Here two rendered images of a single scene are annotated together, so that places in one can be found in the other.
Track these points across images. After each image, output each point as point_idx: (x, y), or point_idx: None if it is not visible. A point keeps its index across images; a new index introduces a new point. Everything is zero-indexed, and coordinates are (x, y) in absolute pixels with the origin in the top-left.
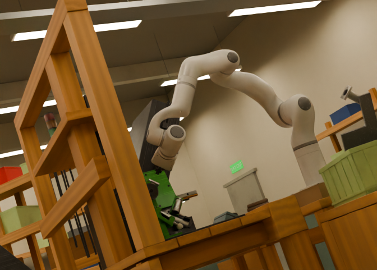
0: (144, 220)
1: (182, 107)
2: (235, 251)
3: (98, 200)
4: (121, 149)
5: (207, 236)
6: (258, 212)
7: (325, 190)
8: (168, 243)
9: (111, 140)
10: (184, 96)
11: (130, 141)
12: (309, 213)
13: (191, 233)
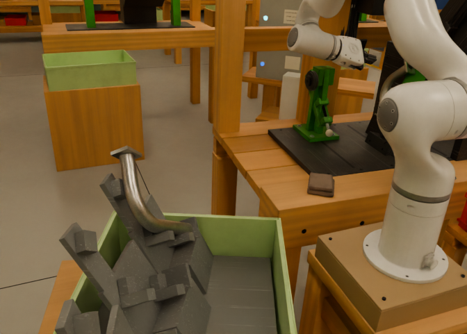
0: (215, 107)
1: (313, 5)
2: None
3: (303, 57)
4: (217, 36)
5: (231, 158)
6: (255, 184)
7: (321, 254)
8: (219, 137)
9: (215, 22)
10: None
11: (220, 32)
12: None
13: (227, 144)
